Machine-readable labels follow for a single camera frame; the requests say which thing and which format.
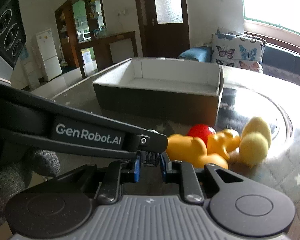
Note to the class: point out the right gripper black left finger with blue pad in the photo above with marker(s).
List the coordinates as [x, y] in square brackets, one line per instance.
[120, 172]

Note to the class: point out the grey knitted gloved hand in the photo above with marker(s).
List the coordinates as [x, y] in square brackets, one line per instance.
[16, 177]

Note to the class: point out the white refrigerator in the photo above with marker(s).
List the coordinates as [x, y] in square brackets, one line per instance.
[48, 55]

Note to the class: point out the orange rubber duck toy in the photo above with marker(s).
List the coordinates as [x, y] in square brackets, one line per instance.
[223, 143]

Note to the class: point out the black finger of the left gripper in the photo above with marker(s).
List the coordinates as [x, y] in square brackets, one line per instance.
[150, 141]

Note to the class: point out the yellow plush chick toy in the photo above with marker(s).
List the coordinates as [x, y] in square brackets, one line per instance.
[254, 144]

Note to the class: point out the dark wooden cabinet shelf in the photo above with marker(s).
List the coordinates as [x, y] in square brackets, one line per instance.
[77, 21]

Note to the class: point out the orange-yellow rubber seal toy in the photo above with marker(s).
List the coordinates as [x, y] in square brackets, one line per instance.
[192, 150]

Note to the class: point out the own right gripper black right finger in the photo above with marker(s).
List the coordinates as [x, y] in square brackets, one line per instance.
[183, 174]

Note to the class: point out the blue sofa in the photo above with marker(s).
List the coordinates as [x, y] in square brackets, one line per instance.
[277, 62]

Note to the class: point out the black DAS camera box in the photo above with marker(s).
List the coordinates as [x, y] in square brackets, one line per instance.
[12, 33]

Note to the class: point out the round glass table insert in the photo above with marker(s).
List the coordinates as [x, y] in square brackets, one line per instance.
[240, 106]

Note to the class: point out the dark wooden door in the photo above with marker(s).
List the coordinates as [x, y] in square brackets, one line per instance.
[164, 27]

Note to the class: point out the red plastic ball toy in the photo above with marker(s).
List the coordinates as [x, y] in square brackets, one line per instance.
[202, 131]

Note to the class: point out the dark wooden side table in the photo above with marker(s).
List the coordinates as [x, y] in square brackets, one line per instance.
[102, 51]

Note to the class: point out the white cardboard box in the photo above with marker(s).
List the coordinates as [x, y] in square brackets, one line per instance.
[182, 91]

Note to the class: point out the butterfly pattern cushion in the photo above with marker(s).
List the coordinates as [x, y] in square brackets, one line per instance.
[233, 49]

